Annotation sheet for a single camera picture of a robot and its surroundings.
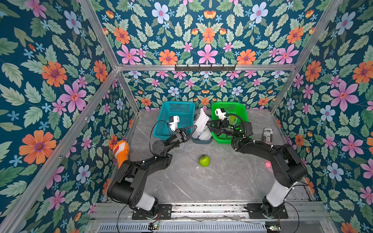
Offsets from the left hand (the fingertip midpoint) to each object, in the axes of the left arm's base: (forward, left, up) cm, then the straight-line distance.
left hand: (196, 130), depth 67 cm
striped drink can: (+14, -51, -30) cm, 61 cm away
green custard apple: (+29, -29, -29) cm, 50 cm away
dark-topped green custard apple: (-3, -4, -27) cm, 27 cm away
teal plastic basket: (+50, +7, -37) cm, 63 cm away
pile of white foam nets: (+18, -5, -30) cm, 35 cm away
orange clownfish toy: (+7, +46, -24) cm, 53 cm away
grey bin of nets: (+15, -1, -33) cm, 36 cm away
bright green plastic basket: (+45, -32, -32) cm, 65 cm away
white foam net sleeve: (+29, -29, -28) cm, 50 cm away
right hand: (+4, -7, 0) cm, 8 cm away
